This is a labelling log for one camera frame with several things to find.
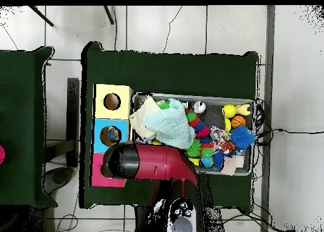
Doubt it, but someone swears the multicolour spiky caterpillar toy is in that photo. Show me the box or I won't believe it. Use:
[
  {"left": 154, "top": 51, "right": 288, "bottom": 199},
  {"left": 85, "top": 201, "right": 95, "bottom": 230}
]
[{"left": 185, "top": 111, "right": 216, "bottom": 158}]

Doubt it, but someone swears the cream yellow waffle cloth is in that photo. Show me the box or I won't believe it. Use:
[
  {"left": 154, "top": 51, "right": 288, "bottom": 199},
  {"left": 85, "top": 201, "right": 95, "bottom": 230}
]
[{"left": 129, "top": 95, "right": 163, "bottom": 142}]

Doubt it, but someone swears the dark green tablecloth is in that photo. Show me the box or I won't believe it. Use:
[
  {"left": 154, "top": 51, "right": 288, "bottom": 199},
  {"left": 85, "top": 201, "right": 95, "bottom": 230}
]
[{"left": 79, "top": 40, "right": 259, "bottom": 209}]

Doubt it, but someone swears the shallow wire mesh bin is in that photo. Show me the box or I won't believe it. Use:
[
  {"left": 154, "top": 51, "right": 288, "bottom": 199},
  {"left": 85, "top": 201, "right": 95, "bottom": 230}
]
[{"left": 128, "top": 92, "right": 255, "bottom": 176}]

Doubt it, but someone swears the plain wooden cube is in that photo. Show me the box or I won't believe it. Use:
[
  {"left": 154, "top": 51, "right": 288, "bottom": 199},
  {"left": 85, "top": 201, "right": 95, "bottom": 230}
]
[{"left": 220, "top": 156, "right": 237, "bottom": 176}]

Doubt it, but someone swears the black power cable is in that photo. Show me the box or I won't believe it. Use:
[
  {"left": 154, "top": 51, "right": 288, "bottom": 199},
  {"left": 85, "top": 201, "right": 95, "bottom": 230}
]
[{"left": 255, "top": 127, "right": 324, "bottom": 142}]

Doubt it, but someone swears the grey round stand base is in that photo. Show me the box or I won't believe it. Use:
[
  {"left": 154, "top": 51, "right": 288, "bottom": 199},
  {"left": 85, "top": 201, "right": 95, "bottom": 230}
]
[{"left": 43, "top": 166, "right": 75, "bottom": 195}]

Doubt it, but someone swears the blue fuzzy monster toy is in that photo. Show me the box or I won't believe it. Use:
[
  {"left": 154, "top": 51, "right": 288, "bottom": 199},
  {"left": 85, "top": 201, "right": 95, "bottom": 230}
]
[{"left": 230, "top": 125, "right": 256, "bottom": 150}]

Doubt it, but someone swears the wooden box with three holes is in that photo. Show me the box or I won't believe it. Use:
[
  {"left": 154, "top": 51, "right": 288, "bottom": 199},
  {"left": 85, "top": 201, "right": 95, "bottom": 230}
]
[{"left": 89, "top": 83, "right": 134, "bottom": 188}]

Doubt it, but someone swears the black tripod leg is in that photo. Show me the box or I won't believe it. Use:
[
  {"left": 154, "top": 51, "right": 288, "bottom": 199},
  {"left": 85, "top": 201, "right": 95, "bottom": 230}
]
[
  {"left": 103, "top": 5, "right": 115, "bottom": 25},
  {"left": 28, "top": 5, "right": 54, "bottom": 27}
]

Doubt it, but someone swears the yellow smooth ball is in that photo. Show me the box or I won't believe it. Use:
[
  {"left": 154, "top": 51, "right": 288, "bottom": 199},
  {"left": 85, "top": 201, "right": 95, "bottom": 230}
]
[{"left": 221, "top": 103, "right": 238, "bottom": 118}]

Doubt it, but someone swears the blue and clear plastic packet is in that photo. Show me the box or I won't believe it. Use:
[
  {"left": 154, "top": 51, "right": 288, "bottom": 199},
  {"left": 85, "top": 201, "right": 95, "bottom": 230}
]
[{"left": 105, "top": 126, "right": 120, "bottom": 142}]

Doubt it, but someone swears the orange toy basketball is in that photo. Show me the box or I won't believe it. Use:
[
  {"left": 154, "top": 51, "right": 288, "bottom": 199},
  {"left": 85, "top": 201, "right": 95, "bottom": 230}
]
[{"left": 231, "top": 114, "right": 247, "bottom": 128}]

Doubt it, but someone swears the dark green side table cloth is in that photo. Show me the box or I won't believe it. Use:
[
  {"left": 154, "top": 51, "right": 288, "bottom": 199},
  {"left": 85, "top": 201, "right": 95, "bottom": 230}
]
[{"left": 0, "top": 46, "right": 58, "bottom": 208}]

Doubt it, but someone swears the crushed red drink can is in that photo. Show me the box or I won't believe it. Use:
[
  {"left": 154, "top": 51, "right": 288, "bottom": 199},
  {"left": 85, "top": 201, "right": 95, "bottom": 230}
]
[{"left": 192, "top": 101, "right": 207, "bottom": 114}]

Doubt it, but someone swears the mint green waffle cloth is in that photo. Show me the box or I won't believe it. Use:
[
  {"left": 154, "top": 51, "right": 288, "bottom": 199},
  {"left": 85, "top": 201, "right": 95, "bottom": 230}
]
[{"left": 142, "top": 97, "right": 196, "bottom": 150}]

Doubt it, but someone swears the yellow foam bone toy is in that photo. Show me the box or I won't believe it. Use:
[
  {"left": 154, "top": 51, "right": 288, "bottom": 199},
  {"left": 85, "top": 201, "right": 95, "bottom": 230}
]
[{"left": 235, "top": 104, "right": 252, "bottom": 116}]

